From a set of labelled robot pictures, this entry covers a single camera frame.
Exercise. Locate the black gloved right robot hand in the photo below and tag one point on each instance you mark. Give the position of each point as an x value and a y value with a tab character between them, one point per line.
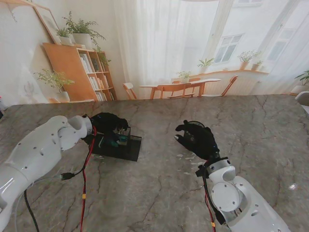
202	142

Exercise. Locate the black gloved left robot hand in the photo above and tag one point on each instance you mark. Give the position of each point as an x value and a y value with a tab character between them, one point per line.
106	123

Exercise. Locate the black mesh pen cup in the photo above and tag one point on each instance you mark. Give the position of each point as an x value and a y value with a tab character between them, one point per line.
196	123

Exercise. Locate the large teal binder clip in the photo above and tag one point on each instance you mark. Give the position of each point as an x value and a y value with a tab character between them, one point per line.
111	142

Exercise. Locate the small teal binder clip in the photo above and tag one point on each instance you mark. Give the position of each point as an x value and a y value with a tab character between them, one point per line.
123	139

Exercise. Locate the black mesh desk organizer tray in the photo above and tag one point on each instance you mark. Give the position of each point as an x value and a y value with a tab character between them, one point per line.
130	152

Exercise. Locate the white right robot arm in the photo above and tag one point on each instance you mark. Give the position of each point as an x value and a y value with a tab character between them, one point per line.
239	200

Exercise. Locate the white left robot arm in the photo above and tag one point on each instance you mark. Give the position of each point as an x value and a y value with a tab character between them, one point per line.
36	157

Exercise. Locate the printed room scene backdrop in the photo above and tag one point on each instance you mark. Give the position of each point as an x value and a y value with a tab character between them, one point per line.
157	36

